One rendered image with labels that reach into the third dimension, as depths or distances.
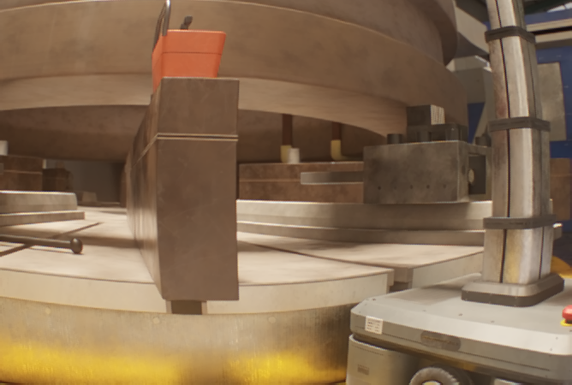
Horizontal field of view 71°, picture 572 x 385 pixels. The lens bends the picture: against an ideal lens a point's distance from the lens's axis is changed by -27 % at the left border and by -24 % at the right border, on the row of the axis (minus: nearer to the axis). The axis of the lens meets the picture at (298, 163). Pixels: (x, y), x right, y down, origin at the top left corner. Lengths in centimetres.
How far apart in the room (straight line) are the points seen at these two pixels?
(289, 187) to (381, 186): 138
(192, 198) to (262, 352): 45
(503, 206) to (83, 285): 90
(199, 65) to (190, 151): 22
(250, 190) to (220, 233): 252
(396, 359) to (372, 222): 111
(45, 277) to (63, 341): 16
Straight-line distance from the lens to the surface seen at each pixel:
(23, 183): 324
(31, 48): 167
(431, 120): 196
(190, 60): 99
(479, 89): 763
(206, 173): 84
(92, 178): 749
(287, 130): 538
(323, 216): 223
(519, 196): 102
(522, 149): 102
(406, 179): 186
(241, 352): 113
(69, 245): 137
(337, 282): 116
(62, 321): 111
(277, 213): 244
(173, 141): 84
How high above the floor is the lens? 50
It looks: 3 degrees up
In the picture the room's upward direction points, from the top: straight up
